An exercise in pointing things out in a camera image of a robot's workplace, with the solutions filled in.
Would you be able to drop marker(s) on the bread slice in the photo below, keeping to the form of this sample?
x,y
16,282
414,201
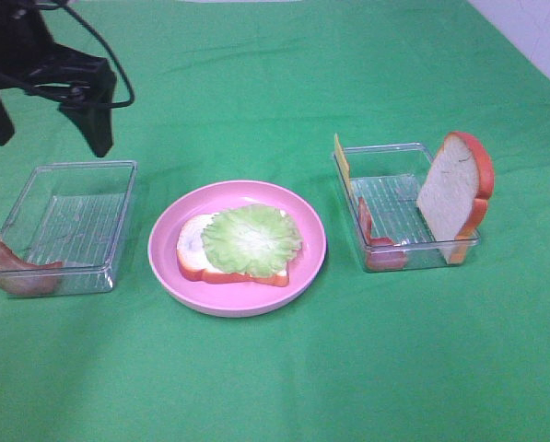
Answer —
x,y
194,266
454,197

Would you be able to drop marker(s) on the clear plastic container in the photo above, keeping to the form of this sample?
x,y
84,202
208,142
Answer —
x,y
389,178
76,213

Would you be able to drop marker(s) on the bacon strip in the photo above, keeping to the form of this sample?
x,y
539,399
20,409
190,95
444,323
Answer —
x,y
26,279
381,254

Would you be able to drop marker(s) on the pink round plate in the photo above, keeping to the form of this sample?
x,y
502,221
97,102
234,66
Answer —
x,y
243,299

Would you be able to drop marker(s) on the clear left plastic container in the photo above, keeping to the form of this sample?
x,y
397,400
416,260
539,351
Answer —
x,y
76,213

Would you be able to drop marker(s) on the yellow cheese slice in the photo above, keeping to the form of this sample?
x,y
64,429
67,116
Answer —
x,y
343,165

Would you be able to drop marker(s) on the clear right plastic container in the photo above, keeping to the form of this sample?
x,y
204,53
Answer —
x,y
389,178

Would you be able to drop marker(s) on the green tablecloth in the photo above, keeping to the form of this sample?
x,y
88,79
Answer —
x,y
261,91

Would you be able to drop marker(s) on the green lettuce leaf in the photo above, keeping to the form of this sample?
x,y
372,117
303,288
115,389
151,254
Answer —
x,y
256,239

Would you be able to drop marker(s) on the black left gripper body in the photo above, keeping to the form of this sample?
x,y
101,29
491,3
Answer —
x,y
30,59

